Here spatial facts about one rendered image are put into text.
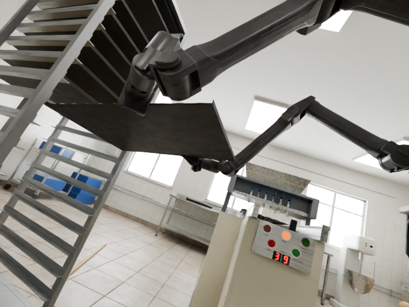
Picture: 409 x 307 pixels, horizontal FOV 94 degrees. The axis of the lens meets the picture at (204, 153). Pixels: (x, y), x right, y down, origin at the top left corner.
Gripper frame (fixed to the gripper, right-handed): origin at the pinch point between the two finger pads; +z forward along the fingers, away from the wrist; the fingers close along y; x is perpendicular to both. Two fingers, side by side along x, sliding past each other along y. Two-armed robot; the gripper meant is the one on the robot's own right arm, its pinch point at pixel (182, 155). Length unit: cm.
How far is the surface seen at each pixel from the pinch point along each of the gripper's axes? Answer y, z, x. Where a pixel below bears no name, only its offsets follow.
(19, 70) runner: 15, 72, -16
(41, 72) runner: 13, 61, -5
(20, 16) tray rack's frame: 50, 92, -34
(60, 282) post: -65, 29, -32
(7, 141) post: -16, 55, 4
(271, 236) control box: -25, -44, 15
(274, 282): -43, -48, 15
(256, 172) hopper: 23, -86, -48
